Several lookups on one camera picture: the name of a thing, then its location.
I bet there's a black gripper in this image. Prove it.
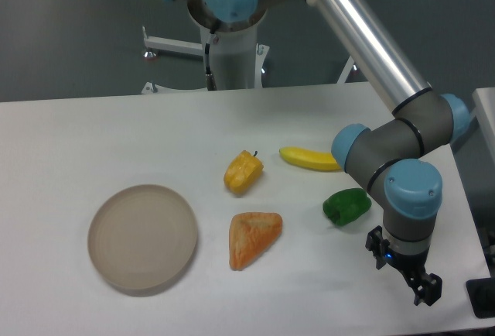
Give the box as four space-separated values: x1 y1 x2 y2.
365 225 442 306

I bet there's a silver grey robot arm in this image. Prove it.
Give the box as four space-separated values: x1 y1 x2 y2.
165 0 469 305

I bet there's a green bell pepper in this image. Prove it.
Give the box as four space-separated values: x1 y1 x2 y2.
323 188 372 227

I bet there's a yellow bell pepper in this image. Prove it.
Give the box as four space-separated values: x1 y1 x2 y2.
224 150 264 196

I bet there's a black device at table edge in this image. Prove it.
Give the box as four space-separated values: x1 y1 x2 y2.
466 278 494 319

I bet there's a yellow banana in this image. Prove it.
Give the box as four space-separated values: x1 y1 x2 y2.
279 146 341 172

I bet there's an orange triangular bread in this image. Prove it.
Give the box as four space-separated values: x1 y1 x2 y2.
229 212 283 271

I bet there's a white box at right edge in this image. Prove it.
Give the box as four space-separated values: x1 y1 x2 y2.
473 87 495 152

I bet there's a beige round plate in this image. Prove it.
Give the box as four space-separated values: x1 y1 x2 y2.
87 184 198 297

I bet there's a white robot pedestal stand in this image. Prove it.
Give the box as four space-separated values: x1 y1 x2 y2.
139 22 360 95

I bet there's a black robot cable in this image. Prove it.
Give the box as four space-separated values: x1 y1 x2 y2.
203 20 222 91

